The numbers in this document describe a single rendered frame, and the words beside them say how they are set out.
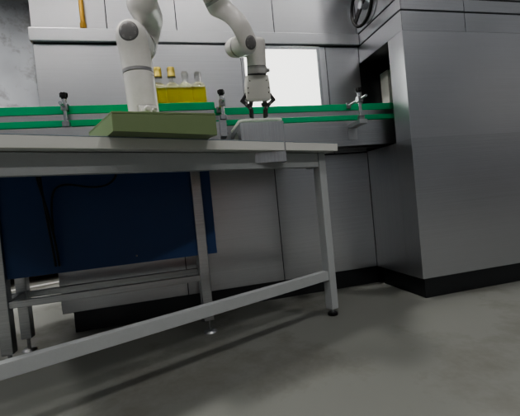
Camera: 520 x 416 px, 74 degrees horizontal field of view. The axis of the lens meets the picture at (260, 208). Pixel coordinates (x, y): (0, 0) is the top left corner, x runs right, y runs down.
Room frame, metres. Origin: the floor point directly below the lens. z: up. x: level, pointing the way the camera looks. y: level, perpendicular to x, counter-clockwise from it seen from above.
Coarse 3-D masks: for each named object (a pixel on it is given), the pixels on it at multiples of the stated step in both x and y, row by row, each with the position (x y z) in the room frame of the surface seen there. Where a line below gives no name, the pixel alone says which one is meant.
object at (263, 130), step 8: (240, 128) 1.30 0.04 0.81; (248, 128) 1.30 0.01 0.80; (256, 128) 1.31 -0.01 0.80; (264, 128) 1.32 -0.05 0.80; (272, 128) 1.32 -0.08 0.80; (280, 128) 1.33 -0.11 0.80; (232, 136) 1.47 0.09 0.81; (240, 136) 1.30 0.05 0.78; (248, 136) 1.30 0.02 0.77; (256, 136) 1.31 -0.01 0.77; (264, 136) 1.32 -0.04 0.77; (272, 136) 1.32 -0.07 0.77; (280, 136) 1.33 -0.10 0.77
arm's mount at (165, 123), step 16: (112, 112) 0.91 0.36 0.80; (128, 112) 0.94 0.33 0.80; (144, 112) 0.96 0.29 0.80; (160, 112) 0.99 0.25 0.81; (176, 112) 1.02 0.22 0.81; (96, 128) 1.07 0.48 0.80; (112, 128) 0.91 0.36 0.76; (128, 128) 0.94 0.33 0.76; (144, 128) 0.96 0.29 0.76; (160, 128) 0.99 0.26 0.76; (176, 128) 1.02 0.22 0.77; (192, 128) 1.05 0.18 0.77; (208, 128) 1.08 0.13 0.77
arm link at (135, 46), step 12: (120, 24) 1.06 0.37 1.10; (132, 24) 1.06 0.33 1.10; (120, 36) 1.06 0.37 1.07; (132, 36) 1.06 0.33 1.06; (144, 36) 1.08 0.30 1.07; (120, 48) 1.07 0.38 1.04; (132, 48) 1.07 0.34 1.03; (144, 48) 1.08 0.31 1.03; (132, 60) 1.07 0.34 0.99; (144, 60) 1.08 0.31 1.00
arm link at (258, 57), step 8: (264, 40) 1.35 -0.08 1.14; (256, 48) 1.33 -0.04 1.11; (264, 48) 1.35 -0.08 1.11; (232, 56) 1.34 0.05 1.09; (248, 56) 1.35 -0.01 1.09; (256, 56) 1.34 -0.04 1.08; (264, 56) 1.35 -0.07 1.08; (248, 64) 1.36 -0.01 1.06; (256, 64) 1.34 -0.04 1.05; (264, 64) 1.36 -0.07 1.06
